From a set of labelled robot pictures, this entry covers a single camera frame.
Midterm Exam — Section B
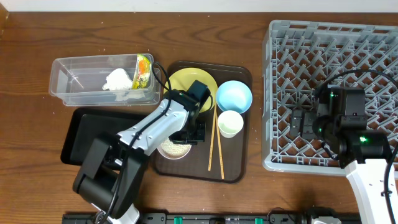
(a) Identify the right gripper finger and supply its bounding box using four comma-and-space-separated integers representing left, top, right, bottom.
302, 111, 317, 139
290, 109, 303, 136

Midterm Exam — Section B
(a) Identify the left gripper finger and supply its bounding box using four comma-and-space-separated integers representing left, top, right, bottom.
189, 120, 206, 145
169, 132, 190, 144

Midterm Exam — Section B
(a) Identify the pile of rice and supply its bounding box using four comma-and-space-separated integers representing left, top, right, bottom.
160, 138, 191, 157

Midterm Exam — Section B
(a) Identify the white pink bowl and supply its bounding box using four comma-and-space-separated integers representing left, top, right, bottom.
157, 138, 192, 161

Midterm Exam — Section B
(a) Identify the white cup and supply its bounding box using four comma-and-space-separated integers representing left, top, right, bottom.
218, 110, 244, 138

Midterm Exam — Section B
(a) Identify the green yellow snack wrapper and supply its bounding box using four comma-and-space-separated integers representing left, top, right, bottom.
132, 54, 151, 89

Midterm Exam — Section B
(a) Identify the white tissue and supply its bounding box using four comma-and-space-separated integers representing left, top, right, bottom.
102, 68, 133, 91

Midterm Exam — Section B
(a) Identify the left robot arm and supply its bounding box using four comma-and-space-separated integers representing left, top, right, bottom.
73, 88, 212, 223

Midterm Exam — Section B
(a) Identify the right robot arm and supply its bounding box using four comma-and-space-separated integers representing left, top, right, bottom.
290, 100, 397, 223

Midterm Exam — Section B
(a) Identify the grey dishwasher rack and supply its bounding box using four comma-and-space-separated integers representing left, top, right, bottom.
262, 20, 397, 176

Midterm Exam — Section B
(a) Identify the left wooden chopstick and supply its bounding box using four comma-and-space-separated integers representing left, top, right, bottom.
208, 104, 217, 171

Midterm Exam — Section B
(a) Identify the wooden chopstick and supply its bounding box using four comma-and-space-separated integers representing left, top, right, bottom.
208, 104, 217, 171
215, 113, 224, 180

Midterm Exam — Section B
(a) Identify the yellow plate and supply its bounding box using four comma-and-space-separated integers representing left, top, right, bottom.
170, 68, 218, 116

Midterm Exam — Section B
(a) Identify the dark brown tray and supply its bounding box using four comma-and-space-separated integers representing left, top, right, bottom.
153, 61, 252, 184

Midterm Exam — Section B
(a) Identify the light blue bowl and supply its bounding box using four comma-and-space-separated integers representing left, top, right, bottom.
216, 80, 253, 114

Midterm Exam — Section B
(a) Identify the right wooden chopstick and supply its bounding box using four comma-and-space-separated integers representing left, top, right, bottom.
215, 113, 224, 180

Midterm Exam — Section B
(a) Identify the black plastic bin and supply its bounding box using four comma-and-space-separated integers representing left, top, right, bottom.
60, 108, 146, 166

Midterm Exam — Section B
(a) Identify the clear plastic bin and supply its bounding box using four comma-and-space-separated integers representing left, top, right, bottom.
49, 54, 160, 106

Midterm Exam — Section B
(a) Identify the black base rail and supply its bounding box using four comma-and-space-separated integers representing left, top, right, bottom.
61, 207, 363, 224

